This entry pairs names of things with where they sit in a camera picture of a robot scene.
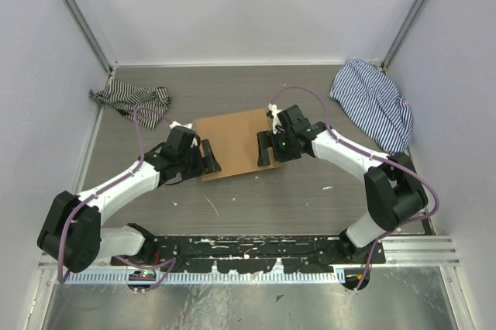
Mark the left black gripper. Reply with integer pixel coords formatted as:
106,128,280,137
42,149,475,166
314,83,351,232
178,139,222,181

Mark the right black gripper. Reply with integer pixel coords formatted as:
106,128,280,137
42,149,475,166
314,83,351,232
257,128,301,167

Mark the brown cardboard box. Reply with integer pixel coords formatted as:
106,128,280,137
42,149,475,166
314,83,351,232
195,108,281,182

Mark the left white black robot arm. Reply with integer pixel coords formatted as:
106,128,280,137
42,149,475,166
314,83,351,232
36,125,221,273

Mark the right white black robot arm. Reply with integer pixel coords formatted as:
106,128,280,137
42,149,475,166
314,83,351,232
257,104,428,264

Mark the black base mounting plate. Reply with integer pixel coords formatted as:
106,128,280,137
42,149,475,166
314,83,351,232
124,235,386,274

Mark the black white striped cloth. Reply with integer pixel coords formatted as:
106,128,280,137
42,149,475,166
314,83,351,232
88,77,172,130

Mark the blue white striped cloth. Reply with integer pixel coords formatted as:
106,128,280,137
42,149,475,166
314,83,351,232
329,59,413,154

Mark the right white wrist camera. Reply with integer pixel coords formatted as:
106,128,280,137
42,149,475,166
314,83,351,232
267,103,285,134

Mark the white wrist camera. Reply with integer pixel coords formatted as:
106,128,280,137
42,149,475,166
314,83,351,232
267,103,285,134
169,121,193,130

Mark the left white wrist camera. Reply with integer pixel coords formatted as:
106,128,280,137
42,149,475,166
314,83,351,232
169,121,193,130

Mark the slotted grey cable duct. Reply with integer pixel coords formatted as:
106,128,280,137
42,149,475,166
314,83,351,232
66,269,345,285

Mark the aluminium front rail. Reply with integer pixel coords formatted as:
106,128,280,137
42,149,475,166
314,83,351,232
37,235,461,269

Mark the left aluminium frame post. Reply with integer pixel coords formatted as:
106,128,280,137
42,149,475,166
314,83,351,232
62,0,116,74

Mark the aluminium frame post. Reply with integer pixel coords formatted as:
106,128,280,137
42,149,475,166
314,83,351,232
381,0,428,72
62,0,116,74

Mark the right aluminium frame post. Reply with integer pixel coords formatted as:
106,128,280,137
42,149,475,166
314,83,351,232
381,0,428,72

